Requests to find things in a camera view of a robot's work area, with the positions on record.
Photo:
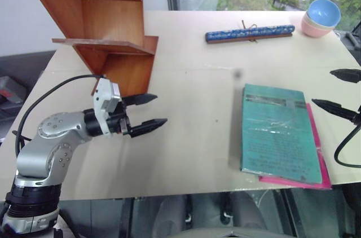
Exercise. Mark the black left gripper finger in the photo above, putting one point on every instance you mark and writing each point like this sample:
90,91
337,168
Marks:
149,125
141,99

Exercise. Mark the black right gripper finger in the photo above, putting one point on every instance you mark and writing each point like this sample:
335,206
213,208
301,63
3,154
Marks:
334,107
348,75

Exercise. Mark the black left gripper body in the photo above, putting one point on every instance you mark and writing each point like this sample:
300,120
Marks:
118,125

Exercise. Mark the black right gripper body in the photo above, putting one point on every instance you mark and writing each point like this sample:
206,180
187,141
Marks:
357,119

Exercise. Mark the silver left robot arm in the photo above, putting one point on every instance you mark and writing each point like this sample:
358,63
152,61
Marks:
42,147

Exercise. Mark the pink book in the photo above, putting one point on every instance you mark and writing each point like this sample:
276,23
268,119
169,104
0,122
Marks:
320,147

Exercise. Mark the teal green book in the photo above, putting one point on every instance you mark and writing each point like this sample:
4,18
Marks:
276,133

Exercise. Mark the wooden shelf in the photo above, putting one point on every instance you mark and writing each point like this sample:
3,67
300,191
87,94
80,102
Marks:
112,23

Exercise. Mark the pink bowl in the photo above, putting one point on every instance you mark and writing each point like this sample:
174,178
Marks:
313,30

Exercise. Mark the light blue bowl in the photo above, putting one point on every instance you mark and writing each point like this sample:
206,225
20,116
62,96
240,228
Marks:
323,13

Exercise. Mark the blue patterned rolled scroll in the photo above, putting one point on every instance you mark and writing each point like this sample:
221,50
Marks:
248,34

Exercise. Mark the grey and red box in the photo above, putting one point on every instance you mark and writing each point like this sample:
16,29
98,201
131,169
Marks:
11,91

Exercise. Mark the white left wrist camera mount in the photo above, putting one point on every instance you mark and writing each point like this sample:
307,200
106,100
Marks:
105,99

